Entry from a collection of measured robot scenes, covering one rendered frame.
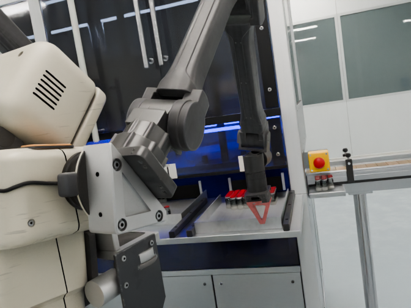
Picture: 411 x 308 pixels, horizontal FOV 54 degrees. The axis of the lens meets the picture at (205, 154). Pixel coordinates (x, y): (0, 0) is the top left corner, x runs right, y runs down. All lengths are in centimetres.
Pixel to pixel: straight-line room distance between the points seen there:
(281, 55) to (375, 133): 477
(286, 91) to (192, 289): 89
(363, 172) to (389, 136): 459
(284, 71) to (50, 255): 108
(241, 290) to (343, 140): 466
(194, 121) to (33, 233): 27
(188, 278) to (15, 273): 118
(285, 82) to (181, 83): 88
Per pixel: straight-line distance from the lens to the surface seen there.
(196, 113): 62
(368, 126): 617
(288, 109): 149
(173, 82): 65
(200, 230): 123
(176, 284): 177
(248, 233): 118
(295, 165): 152
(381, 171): 165
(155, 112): 59
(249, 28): 92
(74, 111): 65
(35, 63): 64
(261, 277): 167
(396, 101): 620
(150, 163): 50
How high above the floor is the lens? 125
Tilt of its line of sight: 7 degrees down
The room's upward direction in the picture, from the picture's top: 9 degrees counter-clockwise
